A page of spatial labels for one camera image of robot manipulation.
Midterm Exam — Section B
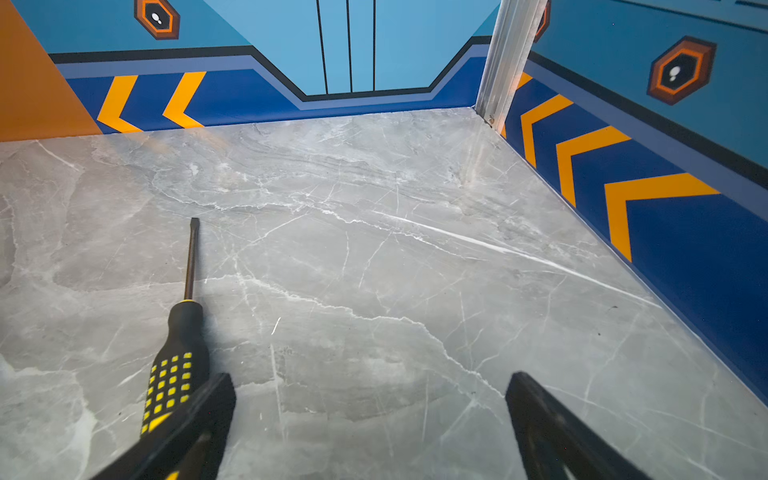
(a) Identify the black yellow handled screwdriver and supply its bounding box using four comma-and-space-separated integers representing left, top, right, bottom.
139, 217, 212, 437

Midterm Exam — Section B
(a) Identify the aluminium right rear corner post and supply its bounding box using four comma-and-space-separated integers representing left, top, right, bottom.
474, 0, 548, 133

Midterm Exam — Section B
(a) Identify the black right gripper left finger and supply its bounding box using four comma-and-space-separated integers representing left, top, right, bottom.
95, 373, 237, 479

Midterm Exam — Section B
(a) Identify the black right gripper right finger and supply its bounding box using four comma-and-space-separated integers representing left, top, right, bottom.
505, 371, 649, 480

